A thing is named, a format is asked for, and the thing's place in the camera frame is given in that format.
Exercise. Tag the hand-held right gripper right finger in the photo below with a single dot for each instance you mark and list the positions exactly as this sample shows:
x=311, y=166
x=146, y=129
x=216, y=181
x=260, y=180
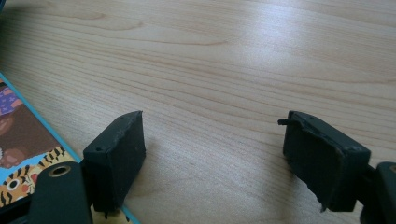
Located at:
x=320, y=161

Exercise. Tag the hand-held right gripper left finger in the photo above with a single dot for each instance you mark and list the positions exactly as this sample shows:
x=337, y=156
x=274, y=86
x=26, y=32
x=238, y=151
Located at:
x=118, y=155

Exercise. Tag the light blue animal picture book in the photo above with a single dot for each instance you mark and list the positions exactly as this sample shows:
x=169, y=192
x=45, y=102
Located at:
x=25, y=133

